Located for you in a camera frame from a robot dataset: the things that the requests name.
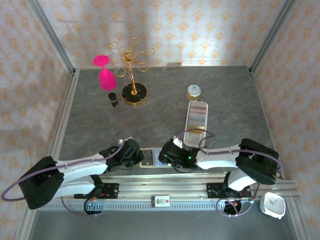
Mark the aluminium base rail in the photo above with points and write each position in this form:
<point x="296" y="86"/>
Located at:
<point x="162" y="190"/>

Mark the aluminium table side rail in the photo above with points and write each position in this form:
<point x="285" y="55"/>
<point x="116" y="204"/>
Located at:
<point x="62" y="120"/>

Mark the white slotted plastic basket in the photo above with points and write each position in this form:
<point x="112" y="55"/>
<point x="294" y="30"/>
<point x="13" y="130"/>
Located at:
<point x="192" y="140"/>

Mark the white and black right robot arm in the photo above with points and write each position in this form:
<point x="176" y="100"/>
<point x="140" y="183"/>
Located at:
<point x="217" y="158"/>

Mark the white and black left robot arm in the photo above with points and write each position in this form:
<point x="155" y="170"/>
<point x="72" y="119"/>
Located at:
<point x="82" y="170"/>

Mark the stack of coloured cards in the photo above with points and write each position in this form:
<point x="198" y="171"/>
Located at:
<point x="197" y="115"/>

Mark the small yellow lidded jar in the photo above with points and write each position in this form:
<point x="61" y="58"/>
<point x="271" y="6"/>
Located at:
<point x="194" y="91"/>

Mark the beige card holder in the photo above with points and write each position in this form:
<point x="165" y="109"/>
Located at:
<point x="149" y="157"/>

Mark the small dark bottle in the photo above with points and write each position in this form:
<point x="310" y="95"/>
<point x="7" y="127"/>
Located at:
<point x="113" y="100"/>

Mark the white alarm clock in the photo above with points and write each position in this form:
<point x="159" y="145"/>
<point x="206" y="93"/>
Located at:
<point x="272" y="205"/>

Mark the white label tag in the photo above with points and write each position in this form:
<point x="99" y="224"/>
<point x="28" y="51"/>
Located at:
<point x="160" y="201"/>

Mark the pink wine glass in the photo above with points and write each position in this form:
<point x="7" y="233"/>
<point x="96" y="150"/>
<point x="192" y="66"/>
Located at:
<point x="107" y="80"/>

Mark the grey metal frame post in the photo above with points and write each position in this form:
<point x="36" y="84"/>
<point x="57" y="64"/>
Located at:
<point x="53" y="40"/>
<point x="271" y="37"/>

